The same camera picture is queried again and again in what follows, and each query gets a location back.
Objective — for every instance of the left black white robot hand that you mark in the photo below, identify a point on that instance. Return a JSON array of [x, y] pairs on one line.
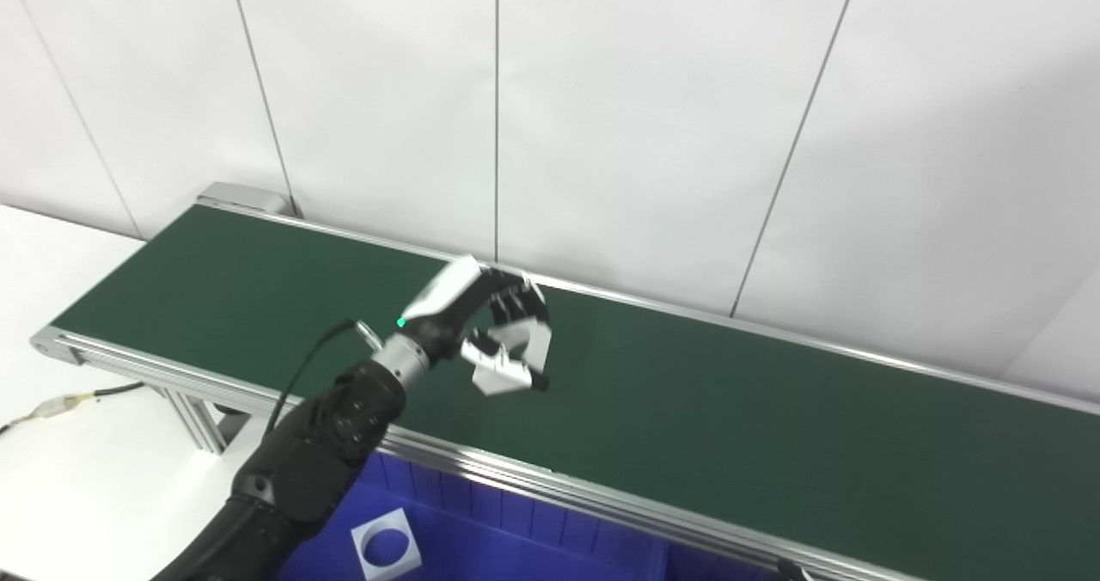
[[447, 302]]

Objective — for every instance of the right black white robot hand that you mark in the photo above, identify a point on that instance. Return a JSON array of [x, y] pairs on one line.
[[791, 571]]

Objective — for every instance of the white square part round hole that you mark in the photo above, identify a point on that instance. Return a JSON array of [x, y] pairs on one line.
[[528, 337], [365, 564]]

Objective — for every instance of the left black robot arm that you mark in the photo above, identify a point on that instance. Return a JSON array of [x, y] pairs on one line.
[[309, 461]]

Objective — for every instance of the blue bin with black parts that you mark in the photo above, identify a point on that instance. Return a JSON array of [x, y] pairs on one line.
[[713, 568]]

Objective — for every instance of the green conveyor belt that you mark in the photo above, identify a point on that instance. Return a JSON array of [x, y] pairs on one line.
[[730, 418], [533, 476]]

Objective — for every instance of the grey conveyor end housing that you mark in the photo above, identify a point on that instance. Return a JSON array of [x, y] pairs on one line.
[[245, 197]]

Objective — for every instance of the blue bin with white parts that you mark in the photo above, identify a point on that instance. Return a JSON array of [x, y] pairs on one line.
[[481, 542]]

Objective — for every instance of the aluminium conveyor leg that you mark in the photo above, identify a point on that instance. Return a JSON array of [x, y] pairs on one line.
[[202, 422]]

